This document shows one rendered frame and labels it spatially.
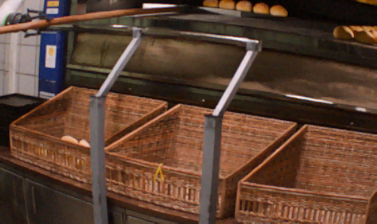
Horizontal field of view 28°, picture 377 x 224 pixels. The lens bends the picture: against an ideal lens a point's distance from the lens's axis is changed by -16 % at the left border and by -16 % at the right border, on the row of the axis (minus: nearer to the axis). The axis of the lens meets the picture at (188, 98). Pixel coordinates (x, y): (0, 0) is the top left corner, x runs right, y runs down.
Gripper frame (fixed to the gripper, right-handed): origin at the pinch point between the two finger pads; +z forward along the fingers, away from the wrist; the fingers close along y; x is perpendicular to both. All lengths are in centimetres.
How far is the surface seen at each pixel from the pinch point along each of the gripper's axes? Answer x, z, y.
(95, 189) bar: 7, 36, 58
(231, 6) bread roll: -145, -6, 0
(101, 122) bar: 5, 38, 33
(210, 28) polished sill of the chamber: -53, 43, 4
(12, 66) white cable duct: -54, -81, 30
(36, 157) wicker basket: -4, -10, 58
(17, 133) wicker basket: -5, -23, 50
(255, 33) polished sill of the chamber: -53, 63, 3
